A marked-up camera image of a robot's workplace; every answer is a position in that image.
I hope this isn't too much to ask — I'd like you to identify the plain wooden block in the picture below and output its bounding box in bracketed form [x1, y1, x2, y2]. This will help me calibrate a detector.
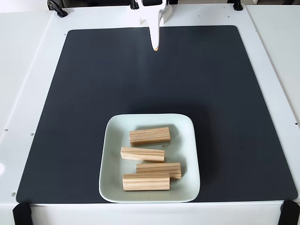
[122, 172, 171, 192]
[128, 127, 171, 147]

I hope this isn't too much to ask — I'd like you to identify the grooved wooden block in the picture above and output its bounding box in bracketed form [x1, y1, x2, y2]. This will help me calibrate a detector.
[120, 146, 165, 164]
[136, 163, 182, 180]

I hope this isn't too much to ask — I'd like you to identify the pale green square plate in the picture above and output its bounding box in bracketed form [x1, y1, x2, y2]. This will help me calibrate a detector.
[98, 113, 201, 203]

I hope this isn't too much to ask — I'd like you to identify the black rubber mat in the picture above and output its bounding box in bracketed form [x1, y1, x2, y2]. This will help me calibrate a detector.
[15, 25, 298, 204]

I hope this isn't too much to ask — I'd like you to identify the black corner bracket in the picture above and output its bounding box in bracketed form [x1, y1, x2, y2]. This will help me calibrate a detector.
[12, 202, 33, 225]
[277, 200, 300, 225]

